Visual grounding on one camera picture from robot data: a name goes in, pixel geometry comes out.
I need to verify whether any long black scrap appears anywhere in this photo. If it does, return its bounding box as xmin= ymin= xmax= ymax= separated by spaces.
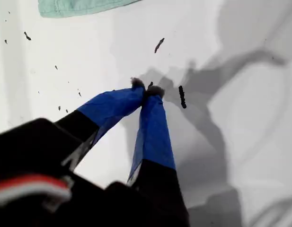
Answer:
xmin=178 ymin=85 xmax=187 ymax=109

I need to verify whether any pale green T-shirt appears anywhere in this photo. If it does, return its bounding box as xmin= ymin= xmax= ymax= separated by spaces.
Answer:
xmin=37 ymin=0 xmax=143 ymax=19

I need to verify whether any red and white wire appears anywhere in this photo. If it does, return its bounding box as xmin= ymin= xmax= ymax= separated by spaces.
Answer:
xmin=0 ymin=174 xmax=73 ymax=209

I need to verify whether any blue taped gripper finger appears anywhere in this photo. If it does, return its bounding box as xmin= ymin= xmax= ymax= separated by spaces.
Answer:
xmin=126 ymin=85 xmax=190 ymax=215
xmin=54 ymin=77 xmax=146 ymax=148

